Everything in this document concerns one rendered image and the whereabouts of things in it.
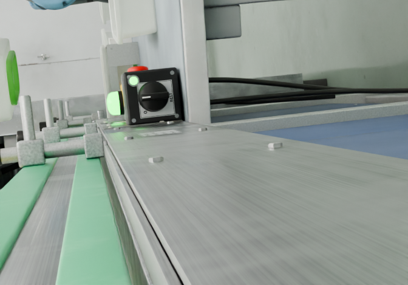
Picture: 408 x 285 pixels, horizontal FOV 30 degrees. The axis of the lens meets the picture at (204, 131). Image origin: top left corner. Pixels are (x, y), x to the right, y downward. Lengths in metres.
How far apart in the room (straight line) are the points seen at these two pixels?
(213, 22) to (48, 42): 4.39
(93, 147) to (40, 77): 4.68
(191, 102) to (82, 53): 4.38
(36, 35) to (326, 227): 5.31
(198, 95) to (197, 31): 0.09
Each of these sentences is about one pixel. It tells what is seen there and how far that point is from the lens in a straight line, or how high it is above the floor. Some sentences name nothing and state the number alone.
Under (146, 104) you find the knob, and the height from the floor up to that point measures 0.81.
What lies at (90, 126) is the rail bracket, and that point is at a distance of 1.26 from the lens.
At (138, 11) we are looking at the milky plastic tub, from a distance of 1.40.
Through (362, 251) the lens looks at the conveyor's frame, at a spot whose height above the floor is 0.84.
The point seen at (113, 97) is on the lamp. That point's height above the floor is 0.84.
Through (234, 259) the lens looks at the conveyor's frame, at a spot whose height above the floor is 0.86.
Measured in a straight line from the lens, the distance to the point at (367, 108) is 1.04.
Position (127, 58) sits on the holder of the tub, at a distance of 1.91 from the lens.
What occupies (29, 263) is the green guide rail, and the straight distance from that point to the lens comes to 0.31.
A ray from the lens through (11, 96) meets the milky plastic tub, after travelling 1.64.
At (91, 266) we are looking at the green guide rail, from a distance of 0.28.
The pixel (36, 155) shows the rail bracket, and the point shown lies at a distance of 0.80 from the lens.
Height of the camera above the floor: 0.89
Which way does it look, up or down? 8 degrees down
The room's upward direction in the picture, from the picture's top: 97 degrees counter-clockwise
